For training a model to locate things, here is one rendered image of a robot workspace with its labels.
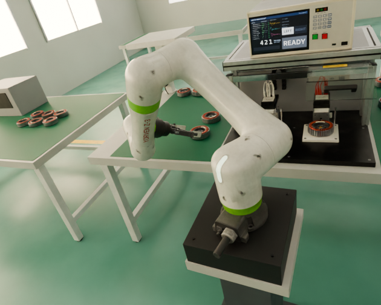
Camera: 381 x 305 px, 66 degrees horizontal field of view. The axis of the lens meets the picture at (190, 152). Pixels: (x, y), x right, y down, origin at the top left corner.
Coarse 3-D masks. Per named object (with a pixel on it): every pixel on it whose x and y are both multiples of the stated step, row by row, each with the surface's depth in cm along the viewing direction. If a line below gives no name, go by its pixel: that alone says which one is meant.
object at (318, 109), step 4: (324, 100) 132; (328, 100) 131; (316, 104) 134; (320, 104) 133; (324, 104) 133; (328, 104) 132; (316, 108) 135; (320, 108) 134; (324, 108) 133; (316, 112) 134; (320, 112) 133; (324, 112) 132
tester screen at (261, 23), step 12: (300, 12) 124; (252, 24) 133; (264, 24) 131; (276, 24) 129; (288, 24) 128; (300, 24) 126; (252, 36) 136; (264, 36) 134; (276, 36) 132; (288, 36) 130; (252, 48) 139; (288, 48) 133
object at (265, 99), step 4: (276, 96) 151; (264, 100) 144; (268, 100) 143; (272, 100) 142; (276, 100) 147; (264, 104) 143; (268, 104) 142; (272, 104) 142; (264, 108) 144; (268, 108) 144; (272, 108) 143; (272, 112) 141
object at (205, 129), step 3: (198, 126) 164; (201, 126) 163; (204, 126) 162; (207, 126) 162; (192, 129) 163; (195, 129) 163; (198, 129) 164; (201, 129) 164; (204, 129) 162; (207, 129) 159; (204, 132) 157; (207, 132) 157; (201, 135) 156; (204, 135) 157; (207, 135) 158; (192, 138) 159; (195, 138) 158; (198, 138) 157; (201, 138) 157; (204, 138) 158
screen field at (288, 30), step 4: (284, 28) 129; (288, 28) 129; (292, 28) 128; (296, 28) 127; (300, 28) 127; (304, 28) 126; (284, 32) 130; (288, 32) 129; (292, 32) 129; (296, 32) 128; (300, 32) 128; (304, 32) 127
